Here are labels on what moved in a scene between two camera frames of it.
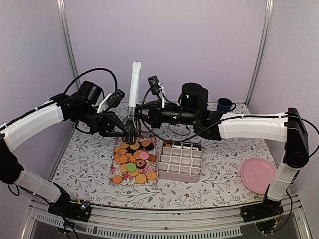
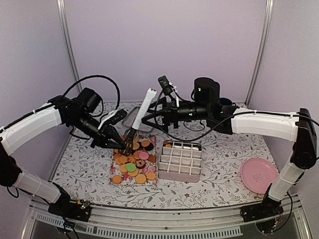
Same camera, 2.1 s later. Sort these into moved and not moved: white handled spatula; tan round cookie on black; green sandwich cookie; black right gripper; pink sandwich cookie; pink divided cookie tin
Moved: white handled spatula; black right gripper
Not moved: green sandwich cookie; tan round cookie on black; pink divided cookie tin; pink sandwich cookie
